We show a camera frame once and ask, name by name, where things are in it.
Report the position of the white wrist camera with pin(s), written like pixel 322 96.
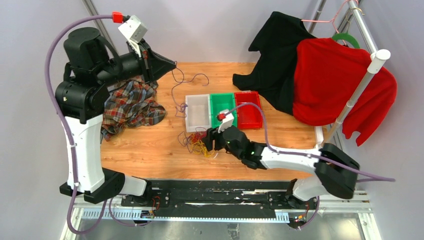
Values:
pixel 226 118
pixel 133 29

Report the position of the pink wire hanger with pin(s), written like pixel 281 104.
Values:
pixel 317 15

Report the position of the plaid flannel shirt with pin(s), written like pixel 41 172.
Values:
pixel 130 106

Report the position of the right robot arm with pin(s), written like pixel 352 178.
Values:
pixel 332 171

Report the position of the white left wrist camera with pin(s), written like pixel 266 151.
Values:
pixel 133 29

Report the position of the white clothes rack pole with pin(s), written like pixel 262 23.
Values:
pixel 378 59

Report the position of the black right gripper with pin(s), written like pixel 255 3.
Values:
pixel 212 134

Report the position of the black shirt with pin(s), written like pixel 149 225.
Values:
pixel 273 75

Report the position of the red sweater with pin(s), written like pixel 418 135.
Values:
pixel 326 75

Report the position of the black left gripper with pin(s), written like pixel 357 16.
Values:
pixel 154 65

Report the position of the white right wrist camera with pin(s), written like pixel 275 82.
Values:
pixel 226 118

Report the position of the white plastic bin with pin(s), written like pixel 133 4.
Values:
pixel 197 113

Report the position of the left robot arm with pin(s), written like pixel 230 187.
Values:
pixel 92 68

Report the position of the green clothes hanger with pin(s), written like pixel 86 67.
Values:
pixel 346 37

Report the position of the green plastic bin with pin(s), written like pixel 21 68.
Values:
pixel 220 102

